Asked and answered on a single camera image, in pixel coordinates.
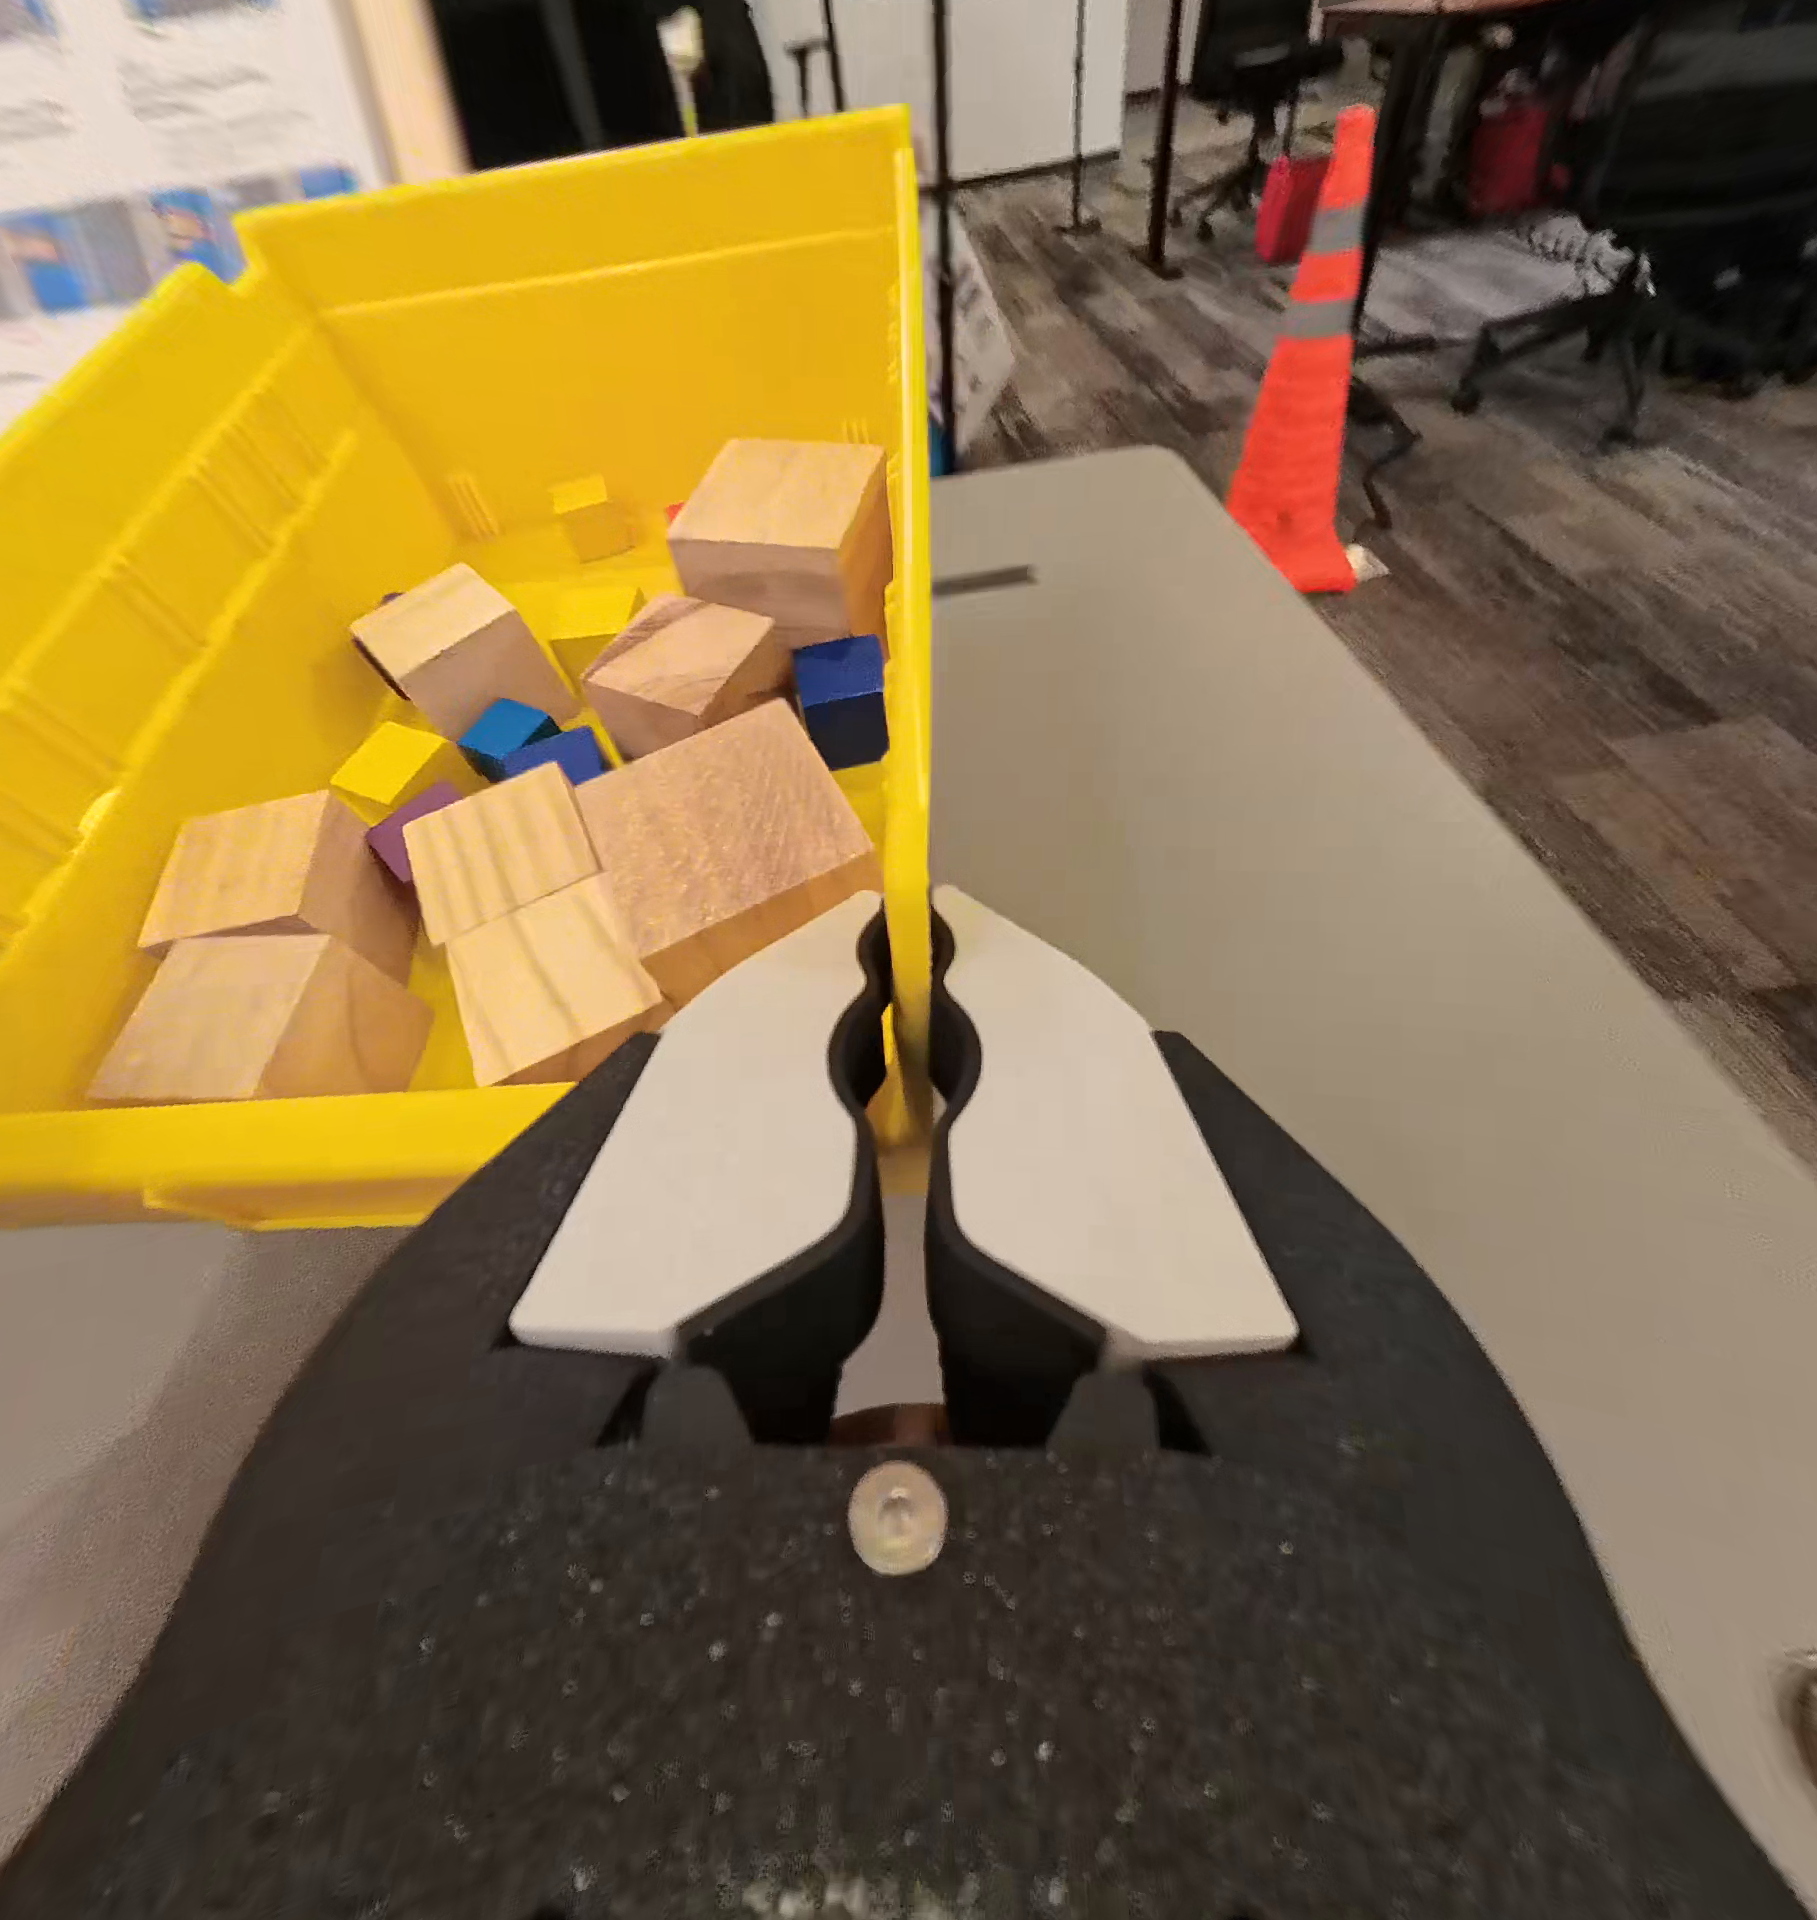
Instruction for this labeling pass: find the black tripod stand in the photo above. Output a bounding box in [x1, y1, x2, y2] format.
[924, 0, 965, 469]

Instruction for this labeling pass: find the orange traffic cone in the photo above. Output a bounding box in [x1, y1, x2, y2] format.
[1227, 104, 1380, 597]

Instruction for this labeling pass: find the white printed sheet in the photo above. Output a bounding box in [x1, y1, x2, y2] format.
[944, 224, 1018, 445]

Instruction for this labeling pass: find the pile of mixed wooden cubes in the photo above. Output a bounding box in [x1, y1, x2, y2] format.
[88, 435, 899, 1108]

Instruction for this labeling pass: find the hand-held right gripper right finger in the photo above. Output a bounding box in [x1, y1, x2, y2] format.
[924, 885, 1302, 1449]

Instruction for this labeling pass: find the red bag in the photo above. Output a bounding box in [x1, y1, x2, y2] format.
[1255, 151, 1333, 268]
[1463, 87, 1549, 215]

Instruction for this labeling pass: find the black office chair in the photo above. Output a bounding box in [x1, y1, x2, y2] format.
[1453, 0, 1817, 455]
[1174, 0, 1349, 245]

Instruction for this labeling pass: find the wooden board with instruction poster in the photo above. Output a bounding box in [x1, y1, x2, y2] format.
[0, 0, 466, 473]

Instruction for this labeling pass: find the yellow plastic box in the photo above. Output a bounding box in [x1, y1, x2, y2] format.
[0, 104, 943, 1235]

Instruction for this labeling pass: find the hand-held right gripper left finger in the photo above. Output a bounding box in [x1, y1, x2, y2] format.
[508, 891, 895, 1449]

